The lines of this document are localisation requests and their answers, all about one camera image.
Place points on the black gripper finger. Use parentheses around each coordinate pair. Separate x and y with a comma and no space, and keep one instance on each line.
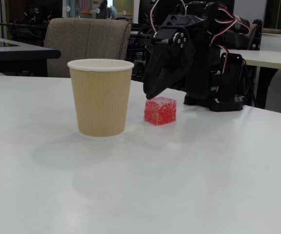
(152,73)
(179,56)

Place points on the red sugar-coated cube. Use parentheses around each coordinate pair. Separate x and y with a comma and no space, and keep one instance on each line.
(160,111)

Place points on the tan ribbed paper cup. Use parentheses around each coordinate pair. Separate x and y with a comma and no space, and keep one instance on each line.
(101,102)

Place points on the beige background chair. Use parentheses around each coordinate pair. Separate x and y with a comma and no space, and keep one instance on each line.
(253,34)

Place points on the white background table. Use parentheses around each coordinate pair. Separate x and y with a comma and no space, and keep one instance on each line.
(271,59)

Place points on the small american flag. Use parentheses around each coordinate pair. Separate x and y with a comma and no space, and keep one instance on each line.
(84,5)

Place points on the dark-edged side table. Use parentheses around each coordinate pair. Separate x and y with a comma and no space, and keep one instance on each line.
(16,52)

